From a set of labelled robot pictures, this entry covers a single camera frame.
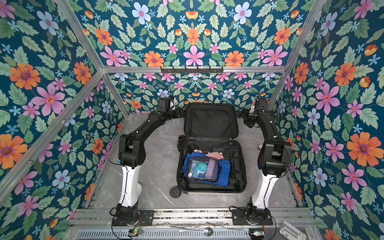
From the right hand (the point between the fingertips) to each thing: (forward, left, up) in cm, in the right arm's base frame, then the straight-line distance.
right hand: (241, 115), depth 95 cm
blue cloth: (-30, +13, -11) cm, 34 cm away
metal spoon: (-60, +23, -15) cm, 66 cm away
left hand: (+7, +38, +2) cm, 38 cm away
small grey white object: (-14, -13, -16) cm, 25 cm away
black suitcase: (-2, +19, -9) cm, 21 cm away
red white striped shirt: (-21, +16, -14) cm, 30 cm away
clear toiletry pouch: (-31, +25, -12) cm, 42 cm away
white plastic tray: (-60, -16, -16) cm, 65 cm away
